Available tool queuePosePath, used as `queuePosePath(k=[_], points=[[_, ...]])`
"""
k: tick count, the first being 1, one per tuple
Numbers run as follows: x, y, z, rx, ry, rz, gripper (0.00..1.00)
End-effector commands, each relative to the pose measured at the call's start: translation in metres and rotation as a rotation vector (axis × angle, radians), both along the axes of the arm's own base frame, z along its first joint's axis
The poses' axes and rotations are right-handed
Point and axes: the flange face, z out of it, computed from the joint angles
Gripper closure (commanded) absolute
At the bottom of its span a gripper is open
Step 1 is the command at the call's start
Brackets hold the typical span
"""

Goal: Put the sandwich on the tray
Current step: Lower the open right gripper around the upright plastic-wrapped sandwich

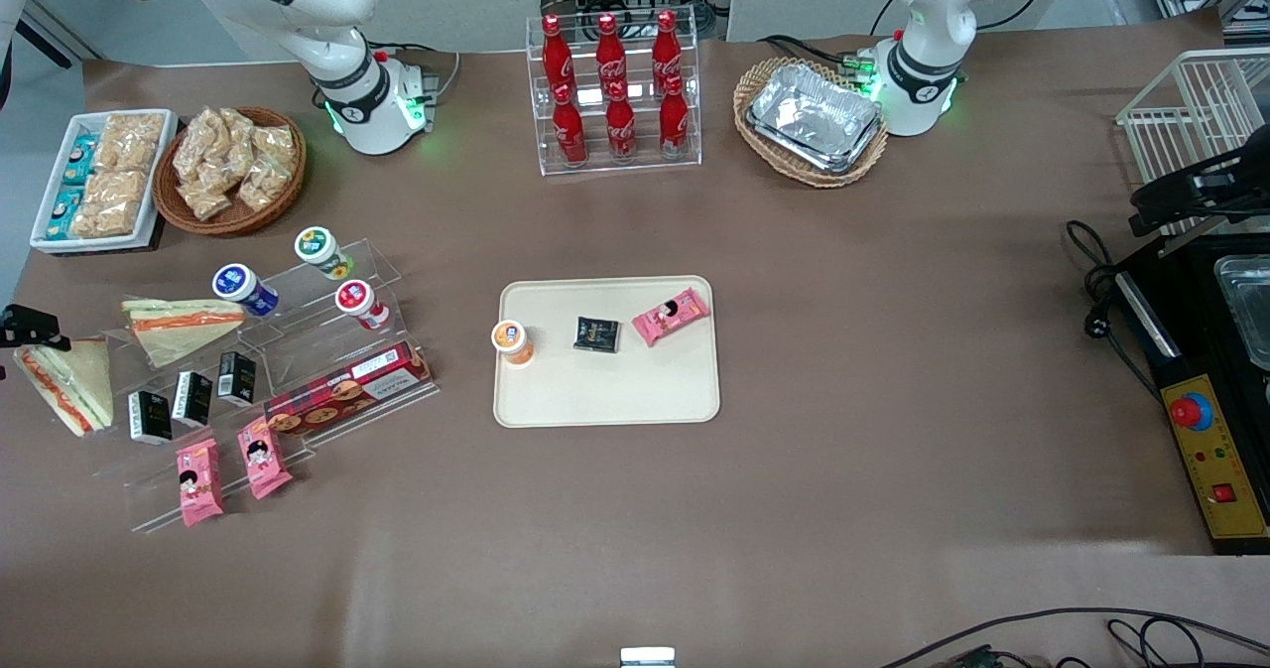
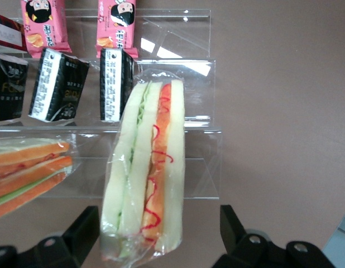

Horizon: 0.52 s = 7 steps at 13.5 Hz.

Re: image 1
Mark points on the white rectangular snack tray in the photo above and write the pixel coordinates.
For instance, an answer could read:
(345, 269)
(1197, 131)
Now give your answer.
(45, 236)

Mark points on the black tray sealing machine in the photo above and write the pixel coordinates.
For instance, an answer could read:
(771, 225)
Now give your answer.
(1191, 291)

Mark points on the aluminium foil tray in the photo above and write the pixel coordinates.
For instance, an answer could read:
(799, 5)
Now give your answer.
(814, 112)

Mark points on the tan wicker oval basket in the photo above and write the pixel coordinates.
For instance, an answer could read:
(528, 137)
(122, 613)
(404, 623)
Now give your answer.
(746, 102)

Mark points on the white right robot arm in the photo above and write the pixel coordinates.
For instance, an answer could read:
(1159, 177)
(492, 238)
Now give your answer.
(298, 3)

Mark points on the pink snack packet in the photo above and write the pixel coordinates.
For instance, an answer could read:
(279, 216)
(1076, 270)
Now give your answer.
(671, 317)
(199, 481)
(263, 458)

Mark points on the red cola bottle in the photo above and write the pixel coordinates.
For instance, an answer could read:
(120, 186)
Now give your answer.
(570, 132)
(666, 48)
(556, 53)
(674, 124)
(610, 51)
(621, 130)

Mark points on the clear acrylic stepped stand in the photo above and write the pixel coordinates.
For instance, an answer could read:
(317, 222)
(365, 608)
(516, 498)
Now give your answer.
(298, 350)

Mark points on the teal snack pack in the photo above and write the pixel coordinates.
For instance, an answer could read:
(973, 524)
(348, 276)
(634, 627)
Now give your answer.
(80, 159)
(65, 213)

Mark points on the brown wicker snack basket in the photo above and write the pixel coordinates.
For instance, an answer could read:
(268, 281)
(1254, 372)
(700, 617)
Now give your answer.
(266, 219)

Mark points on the small white box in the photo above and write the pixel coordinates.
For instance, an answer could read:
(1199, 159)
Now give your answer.
(647, 660)

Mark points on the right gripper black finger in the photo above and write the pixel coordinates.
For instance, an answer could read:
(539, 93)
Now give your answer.
(35, 327)

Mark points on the small black box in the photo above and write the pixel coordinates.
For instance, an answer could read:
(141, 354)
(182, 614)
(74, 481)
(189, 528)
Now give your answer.
(192, 398)
(237, 378)
(151, 417)

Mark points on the red plaid cookie box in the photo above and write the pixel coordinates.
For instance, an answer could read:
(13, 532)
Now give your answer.
(347, 390)

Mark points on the triangle sandwich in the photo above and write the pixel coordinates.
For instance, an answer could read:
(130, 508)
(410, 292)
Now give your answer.
(79, 390)
(179, 331)

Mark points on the beige plastic tray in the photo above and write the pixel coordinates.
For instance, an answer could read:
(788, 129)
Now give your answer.
(615, 390)

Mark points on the orange lid yogurt cup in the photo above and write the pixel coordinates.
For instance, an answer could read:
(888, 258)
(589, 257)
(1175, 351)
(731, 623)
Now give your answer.
(512, 340)

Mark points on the red emergency stop button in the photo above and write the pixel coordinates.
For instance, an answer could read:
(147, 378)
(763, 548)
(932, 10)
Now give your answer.
(1191, 412)

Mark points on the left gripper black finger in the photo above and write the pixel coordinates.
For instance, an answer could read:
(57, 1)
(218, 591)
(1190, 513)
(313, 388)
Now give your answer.
(1181, 219)
(1166, 194)

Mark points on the blue cap yogurt bottle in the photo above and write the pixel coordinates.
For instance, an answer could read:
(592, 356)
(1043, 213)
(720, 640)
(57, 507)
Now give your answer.
(241, 286)

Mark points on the metal tray insert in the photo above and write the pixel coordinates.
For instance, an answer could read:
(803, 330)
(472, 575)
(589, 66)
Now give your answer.
(1245, 311)

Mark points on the black snack packet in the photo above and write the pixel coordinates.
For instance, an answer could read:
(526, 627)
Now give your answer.
(596, 334)

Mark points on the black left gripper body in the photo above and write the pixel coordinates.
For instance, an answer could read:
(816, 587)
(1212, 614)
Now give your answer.
(1222, 184)

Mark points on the green cap yogurt bottle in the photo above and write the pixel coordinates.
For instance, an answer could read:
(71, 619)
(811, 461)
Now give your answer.
(319, 249)

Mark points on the clear bag of granola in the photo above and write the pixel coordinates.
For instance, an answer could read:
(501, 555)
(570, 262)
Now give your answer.
(129, 140)
(104, 219)
(117, 188)

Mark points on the grey arm base connector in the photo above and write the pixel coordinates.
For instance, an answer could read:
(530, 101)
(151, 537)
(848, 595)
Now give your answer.
(422, 82)

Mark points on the clear bag of crackers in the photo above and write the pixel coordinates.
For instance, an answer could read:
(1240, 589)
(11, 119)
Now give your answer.
(276, 144)
(263, 184)
(198, 147)
(206, 201)
(238, 137)

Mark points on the red cap yogurt bottle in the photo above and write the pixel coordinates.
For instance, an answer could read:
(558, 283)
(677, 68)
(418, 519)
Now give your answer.
(359, 303)

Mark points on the clear acrylic bottle rack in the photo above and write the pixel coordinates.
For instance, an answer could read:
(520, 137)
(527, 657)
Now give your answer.
(645, 166)

